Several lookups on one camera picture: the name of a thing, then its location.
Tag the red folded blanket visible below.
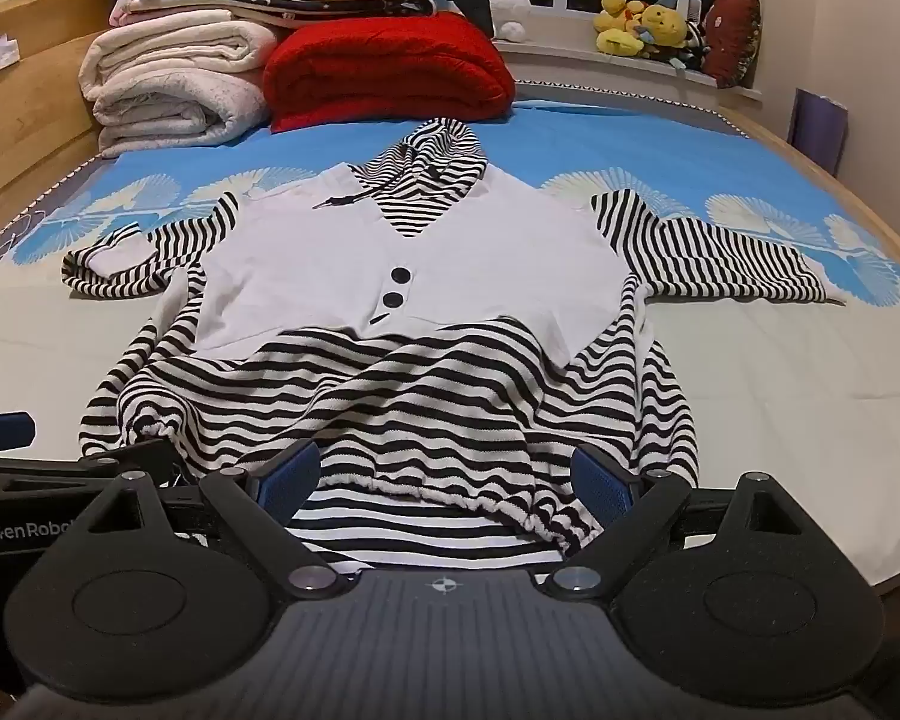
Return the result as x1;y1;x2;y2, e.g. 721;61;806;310
262;11;517;134

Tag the yellow duck plush toy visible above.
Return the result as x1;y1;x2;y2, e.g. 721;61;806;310
595;0;647;58

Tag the blue white fan print bedsheet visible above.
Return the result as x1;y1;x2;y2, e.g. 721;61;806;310
0;79;900;593

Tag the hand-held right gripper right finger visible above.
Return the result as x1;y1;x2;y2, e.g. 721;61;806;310
544;446;815;601

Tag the white window sill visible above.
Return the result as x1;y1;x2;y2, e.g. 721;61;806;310
493;36;766;112

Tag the purple box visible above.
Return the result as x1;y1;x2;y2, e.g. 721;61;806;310
787;88;850;179

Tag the wooden bed frame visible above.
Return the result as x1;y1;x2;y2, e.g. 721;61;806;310
0;0;900;616

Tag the black white striped hooded shirt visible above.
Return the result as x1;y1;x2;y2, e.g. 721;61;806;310
61;117;847;569

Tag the black white striped plush toy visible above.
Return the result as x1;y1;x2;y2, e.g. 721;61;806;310
673;15;713;74

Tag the cream folded blanket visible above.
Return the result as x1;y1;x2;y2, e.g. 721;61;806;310
79;9;280;158

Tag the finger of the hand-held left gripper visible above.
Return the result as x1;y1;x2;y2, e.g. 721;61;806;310
0;411;37;457
0;437;196;494

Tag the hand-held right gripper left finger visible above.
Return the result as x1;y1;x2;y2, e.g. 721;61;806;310
82;441;355;601

